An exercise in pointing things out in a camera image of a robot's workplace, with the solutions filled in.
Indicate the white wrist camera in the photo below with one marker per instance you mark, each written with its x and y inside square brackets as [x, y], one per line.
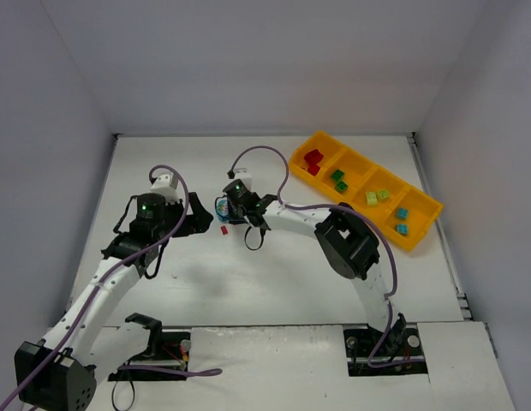
[166, 185]
[242, 174]

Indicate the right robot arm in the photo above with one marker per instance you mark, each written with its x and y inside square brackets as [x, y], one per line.
[349, 244]

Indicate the red square lego block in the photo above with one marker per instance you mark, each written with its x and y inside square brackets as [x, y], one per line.
[313, 157]

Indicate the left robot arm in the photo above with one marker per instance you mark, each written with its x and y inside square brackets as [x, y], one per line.
[63, 369]

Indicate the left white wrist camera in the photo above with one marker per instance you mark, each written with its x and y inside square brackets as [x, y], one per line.
[166, 185]

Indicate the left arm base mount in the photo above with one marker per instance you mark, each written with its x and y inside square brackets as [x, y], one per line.
[173, 354]

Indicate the yellow divided sorting tray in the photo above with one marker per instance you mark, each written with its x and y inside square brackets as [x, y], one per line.
[363, 175]

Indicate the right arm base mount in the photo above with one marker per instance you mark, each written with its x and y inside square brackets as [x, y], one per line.
[403, 357]

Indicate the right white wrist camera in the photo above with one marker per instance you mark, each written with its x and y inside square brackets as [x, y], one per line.
[242, 174]

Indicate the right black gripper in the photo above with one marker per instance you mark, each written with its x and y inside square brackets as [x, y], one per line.
[230, 210]

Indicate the small green lego brick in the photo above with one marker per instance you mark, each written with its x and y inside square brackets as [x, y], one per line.
[341, 187]

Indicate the light green lego brick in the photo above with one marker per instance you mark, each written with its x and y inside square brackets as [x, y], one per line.
[371, 198]

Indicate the red arch lego block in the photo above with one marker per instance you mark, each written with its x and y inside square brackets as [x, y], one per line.
[313, 169]

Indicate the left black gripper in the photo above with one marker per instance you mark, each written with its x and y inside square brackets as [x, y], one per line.
[190, 215]

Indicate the teal blue lego brick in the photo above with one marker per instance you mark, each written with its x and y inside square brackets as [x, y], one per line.
[402, 213]

